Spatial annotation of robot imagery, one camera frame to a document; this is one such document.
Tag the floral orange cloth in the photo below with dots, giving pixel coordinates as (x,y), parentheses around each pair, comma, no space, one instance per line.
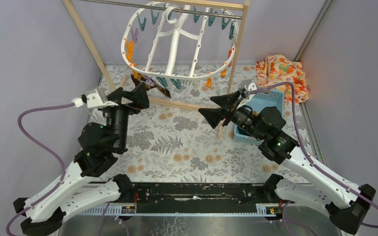
(276,69)

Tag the floral patterned table mat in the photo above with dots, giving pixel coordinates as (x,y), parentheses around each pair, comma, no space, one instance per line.
(167,144)

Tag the light blue plastic basket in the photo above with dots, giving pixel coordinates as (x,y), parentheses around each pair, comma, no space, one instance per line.
(270,98)

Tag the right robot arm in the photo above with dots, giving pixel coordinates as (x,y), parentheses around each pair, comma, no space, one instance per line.
(344,202)

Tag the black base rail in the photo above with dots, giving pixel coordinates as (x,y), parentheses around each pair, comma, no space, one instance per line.
(201,198)

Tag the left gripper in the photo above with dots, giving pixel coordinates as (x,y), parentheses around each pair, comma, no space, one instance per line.
(123,103)

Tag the brown yellow argyle sock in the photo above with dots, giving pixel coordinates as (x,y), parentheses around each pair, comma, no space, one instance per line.
(150,84)

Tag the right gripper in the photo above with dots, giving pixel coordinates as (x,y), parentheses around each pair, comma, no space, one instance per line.
(215,115)

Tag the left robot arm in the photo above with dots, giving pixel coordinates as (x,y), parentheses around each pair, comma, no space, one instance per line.
(46,211)

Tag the white round clip hanger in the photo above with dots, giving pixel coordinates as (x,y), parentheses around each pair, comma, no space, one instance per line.
(178,39)

